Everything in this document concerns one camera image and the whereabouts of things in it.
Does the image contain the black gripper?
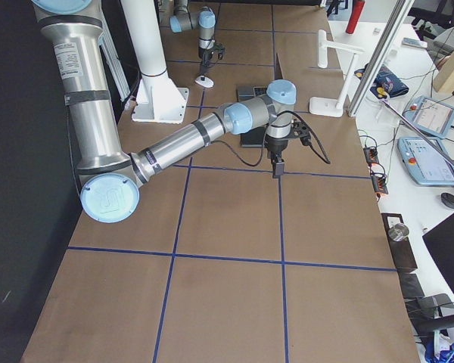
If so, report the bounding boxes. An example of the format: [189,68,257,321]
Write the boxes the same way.
[265,136,288,178]
[198,47,214,81]

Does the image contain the white computer mouse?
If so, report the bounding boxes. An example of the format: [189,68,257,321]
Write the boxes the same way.
[194,75,214,88]

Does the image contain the grey laptop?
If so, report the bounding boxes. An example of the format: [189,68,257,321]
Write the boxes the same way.
[236,51,288,99]

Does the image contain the black mouse pad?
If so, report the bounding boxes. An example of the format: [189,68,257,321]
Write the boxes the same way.
[240,126,266,148]

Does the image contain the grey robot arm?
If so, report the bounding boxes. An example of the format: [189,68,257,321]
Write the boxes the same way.
[169,1,216,88]
[33,1,297,223]

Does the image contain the white desk lamp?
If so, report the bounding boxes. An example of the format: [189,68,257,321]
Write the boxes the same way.
[309,29,365,119]

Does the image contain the black desk mouse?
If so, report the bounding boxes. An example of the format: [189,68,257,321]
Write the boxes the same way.
[440,192,454,209]

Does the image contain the orange electronics boards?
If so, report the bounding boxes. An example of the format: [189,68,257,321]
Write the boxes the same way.
[363,146,388,199]

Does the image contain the blue space pattern pouch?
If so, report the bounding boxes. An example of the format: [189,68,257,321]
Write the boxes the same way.
[370,65,409,99]

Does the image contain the metal cup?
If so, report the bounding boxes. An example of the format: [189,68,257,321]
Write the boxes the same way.
[387,223,409,242]

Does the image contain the upper teach pendant tablet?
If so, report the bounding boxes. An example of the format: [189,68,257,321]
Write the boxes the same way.
[403,96,454,139]

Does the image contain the red cylinder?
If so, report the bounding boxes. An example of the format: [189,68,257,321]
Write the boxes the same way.
[345,0,365,34]

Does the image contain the black monitor corner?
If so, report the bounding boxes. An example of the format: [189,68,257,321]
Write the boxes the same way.
[421,203,454,315]

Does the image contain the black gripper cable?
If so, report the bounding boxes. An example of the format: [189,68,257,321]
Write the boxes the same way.
[211,110,331,166]

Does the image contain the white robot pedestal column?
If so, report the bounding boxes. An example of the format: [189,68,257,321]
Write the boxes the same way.
[121,0,189,124]

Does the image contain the aluminium frame post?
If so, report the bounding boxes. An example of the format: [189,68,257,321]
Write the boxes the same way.
[347,0,414,117]

